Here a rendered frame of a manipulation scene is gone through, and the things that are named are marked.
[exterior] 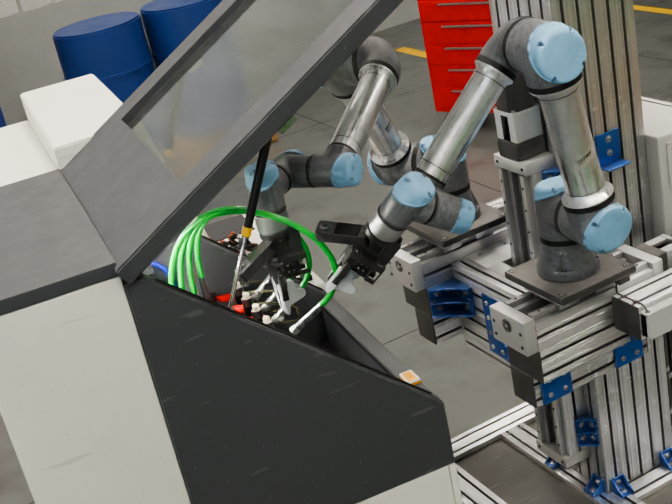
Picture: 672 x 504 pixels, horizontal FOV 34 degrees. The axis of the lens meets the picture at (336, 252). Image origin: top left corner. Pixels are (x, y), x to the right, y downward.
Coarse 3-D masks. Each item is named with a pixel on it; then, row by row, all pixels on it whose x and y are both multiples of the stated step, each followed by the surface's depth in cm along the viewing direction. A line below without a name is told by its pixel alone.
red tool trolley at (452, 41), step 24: (432, 0) 658; (456, 0) 647; (480, 0) 637; (432, 24) 664; (456, 24) 654; (480, 24) 644; (432, 48) 672; (456, 48) 660; (480, 48) 650; (432, 72) 680; (456, 72) 669; (456, 96) 677
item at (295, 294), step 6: (288, 282) 250; (288, 288) 250; (294, 288) 251; (300, 288) 252; (288, 294) 251; (294, 294) 251; (300, 294) 252; (282, 300) 250; (288, 300) 250; (294, 300) 252; (282, 306) 252; (288, 306) 252; (288, 312) 253
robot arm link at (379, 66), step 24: (360, 48) 265; (384, 48) 264; (360, 72) 263; (384, 72) 260; (360, 96) 254; (384, 96) 258; (360, 120) 250; (336, 144) 245; (360, 144) 248; (312, 168) 243; (336, 168) 240; (360, 168) 244
